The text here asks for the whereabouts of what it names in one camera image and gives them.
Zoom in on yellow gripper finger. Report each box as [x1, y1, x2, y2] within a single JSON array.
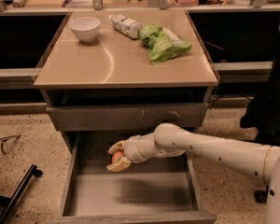
[[108, 140, 125, 155], [106, 156, 132, 172]]

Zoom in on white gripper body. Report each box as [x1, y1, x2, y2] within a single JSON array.
[[124, 133, 161, 163]]

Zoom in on red apple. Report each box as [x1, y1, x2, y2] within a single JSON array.
[[111, 150, 124, 164]]

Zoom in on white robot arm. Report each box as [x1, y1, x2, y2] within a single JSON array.
[[107, 123, 280, 224]]

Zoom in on closed top drawer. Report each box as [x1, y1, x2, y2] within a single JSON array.
[[47, 103, 207, 132]]

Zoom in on open middle drawer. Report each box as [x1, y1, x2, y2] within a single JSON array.
[[46, 132, 217, 224]]

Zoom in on grey drawer cabinet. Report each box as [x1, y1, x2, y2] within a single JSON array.
[[35, 9, 217, 154]]

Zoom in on green chip bag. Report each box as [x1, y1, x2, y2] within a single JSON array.
[[138, 23, 191, 64]]

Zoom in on clear glasses on floor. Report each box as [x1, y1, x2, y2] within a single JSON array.
[[0, 134, 21, 155]]

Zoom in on black office chair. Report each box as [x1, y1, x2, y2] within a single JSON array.
[[239, 11, 280, 203]]

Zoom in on white plastic bottle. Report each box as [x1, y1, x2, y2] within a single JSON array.
[[108, 15, 141, 39]]

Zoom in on white ceramic bowl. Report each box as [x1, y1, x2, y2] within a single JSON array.
[[69, 17, 101, 42]]

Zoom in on black metal stand leg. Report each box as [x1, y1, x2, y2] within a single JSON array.
[[0, 164, 43, 224]]

